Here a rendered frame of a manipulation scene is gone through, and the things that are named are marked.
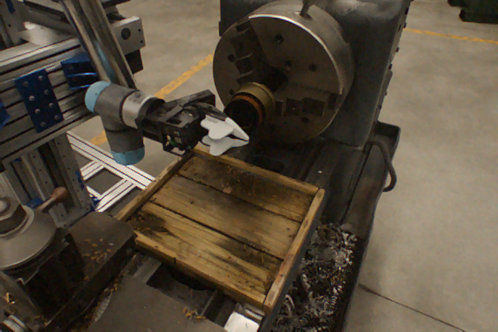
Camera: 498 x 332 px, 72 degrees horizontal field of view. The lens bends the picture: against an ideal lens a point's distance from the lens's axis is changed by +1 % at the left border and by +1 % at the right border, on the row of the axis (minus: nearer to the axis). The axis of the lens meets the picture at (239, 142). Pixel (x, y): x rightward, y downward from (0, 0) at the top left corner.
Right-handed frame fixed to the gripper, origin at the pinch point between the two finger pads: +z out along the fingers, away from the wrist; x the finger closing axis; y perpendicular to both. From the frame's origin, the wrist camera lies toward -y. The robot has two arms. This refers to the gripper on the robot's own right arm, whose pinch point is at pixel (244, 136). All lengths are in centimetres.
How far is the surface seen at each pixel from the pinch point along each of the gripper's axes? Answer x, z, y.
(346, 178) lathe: -33, 16, -35
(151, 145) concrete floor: -108, -117, -89
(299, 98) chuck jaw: 2.3, 5.4, -14.2
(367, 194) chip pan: -54, 23, -53
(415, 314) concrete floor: -108, 55, -51
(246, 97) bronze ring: 4.2, -2.9, -6.4
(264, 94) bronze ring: 3.8, -0.6, -9.8
